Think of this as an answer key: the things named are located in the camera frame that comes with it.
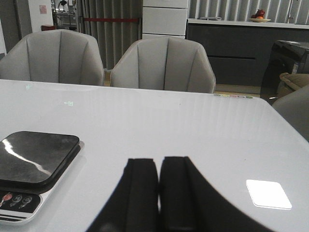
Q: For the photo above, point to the grey chair left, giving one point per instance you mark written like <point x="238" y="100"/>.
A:
<point x="55" y="56"/>

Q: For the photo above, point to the beige cushion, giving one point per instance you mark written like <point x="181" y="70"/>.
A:
<point x="291" y="82"/>

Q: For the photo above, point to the grey chair middle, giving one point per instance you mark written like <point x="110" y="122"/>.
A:
<point x="165" y="63"/>

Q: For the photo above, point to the dark grey counter cabinet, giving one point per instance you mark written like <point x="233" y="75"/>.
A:
<point x="239" y="51"/>

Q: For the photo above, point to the grey chair right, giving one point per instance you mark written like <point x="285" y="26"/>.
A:
<point x="294" y="108"/>

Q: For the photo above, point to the black appliance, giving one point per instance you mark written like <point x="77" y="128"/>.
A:
<point x="286" y="57"/>

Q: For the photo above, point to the digital kitchen scale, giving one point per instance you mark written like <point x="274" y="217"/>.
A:
<point x="31" y="166"/>

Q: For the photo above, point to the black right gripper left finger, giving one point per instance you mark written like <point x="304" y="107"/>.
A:
<point x="133" y="205"/>

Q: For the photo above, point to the red box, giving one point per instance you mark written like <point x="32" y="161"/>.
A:
<point x="47" y="27"/>

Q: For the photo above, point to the fruit bowl on counter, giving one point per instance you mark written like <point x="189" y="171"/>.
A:
<point x="259" y="17"/>

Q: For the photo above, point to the white drawer cabinet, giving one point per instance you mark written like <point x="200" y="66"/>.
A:
<point x="164" y="18"/>

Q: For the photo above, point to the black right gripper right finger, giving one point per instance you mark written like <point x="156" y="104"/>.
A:
<point x="189" y="203"/>

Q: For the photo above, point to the grey chair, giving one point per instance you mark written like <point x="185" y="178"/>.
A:
<point x="165" y="63"/>
<point x="55" y="56"/>
<point x="294" y="108"/>

